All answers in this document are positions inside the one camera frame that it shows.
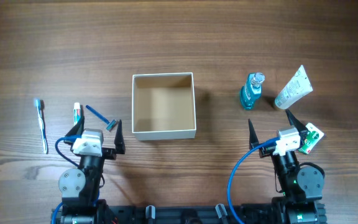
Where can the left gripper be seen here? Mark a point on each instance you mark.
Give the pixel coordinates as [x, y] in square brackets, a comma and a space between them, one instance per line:
[108, 152]

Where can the blue mouthwash bottle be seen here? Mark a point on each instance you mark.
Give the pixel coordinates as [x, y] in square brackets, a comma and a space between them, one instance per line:
[252, 90]

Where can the blue white toothbrush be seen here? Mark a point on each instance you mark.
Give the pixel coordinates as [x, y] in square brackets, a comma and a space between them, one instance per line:
[38, 105]

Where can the white cream tube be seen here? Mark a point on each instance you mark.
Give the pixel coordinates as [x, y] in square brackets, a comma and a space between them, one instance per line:
[298, 87]

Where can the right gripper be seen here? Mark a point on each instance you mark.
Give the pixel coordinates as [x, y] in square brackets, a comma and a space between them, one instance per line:
[266, 152]

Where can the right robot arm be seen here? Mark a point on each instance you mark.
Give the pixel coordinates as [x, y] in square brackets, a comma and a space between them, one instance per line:
[301, 184]

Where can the blue disposable razor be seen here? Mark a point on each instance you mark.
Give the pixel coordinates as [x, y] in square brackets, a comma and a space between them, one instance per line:
[110, 124]

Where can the white cardboard box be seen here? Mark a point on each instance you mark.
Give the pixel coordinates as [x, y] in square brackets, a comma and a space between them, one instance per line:
[163, 106]

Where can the green soap box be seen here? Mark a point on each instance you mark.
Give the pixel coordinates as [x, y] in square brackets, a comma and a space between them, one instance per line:
[312, 138]

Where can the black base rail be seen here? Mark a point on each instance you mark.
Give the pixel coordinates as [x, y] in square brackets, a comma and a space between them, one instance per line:
[182, 214]

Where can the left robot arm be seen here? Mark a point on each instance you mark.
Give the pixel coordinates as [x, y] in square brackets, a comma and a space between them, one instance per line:
[80, 186]

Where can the small toothpaste tube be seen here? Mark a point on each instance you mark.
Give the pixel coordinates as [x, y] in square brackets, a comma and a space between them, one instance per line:
[76, 113]

